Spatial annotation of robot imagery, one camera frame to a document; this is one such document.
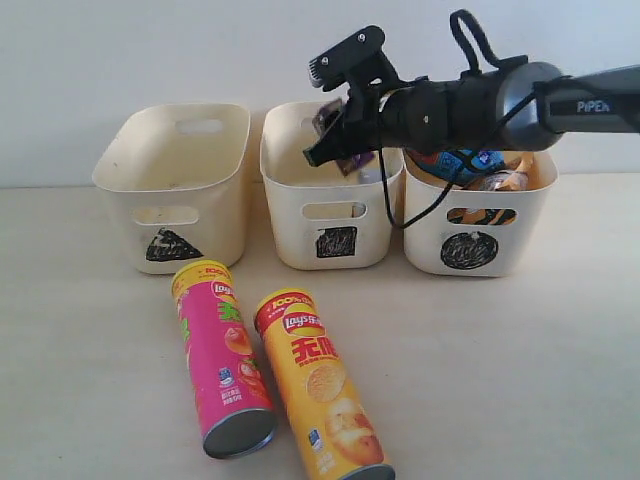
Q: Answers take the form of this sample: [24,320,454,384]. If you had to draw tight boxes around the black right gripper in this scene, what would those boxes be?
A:
[303,25,500,167]

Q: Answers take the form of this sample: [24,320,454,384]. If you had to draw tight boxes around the purple drink carton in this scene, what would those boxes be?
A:
[314,98,375,176]

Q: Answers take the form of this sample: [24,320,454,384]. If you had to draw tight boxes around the white blue milk carton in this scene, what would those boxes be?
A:
[349,169,391,219]

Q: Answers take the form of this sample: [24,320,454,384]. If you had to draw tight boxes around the blue instant noodle bag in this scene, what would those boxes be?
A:
[405,149,506,186]

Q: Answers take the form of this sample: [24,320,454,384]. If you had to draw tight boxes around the orange instant noodle bag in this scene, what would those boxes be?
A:
[446,152,537,227]

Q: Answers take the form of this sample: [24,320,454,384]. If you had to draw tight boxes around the yellow Lays chip can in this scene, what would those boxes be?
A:
[254,288,396,479]

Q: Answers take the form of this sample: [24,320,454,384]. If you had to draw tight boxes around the pink Lays chip can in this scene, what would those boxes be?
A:
[171,260,277,459]

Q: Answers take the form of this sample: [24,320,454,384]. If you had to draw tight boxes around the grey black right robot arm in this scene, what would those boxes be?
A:
[304,10,639,166]

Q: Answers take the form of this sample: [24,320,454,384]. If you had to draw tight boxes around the cream bin square mark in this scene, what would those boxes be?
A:
[259,102,404,270]

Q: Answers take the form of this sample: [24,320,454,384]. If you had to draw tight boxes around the cream bin triangle mark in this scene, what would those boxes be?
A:
[92,103,251,274]

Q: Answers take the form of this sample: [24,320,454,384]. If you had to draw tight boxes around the cream bin circle mark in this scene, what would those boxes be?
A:
[404,151,558,277]

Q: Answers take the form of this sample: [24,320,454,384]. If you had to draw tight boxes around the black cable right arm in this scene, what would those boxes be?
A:
[377,8,576,230]

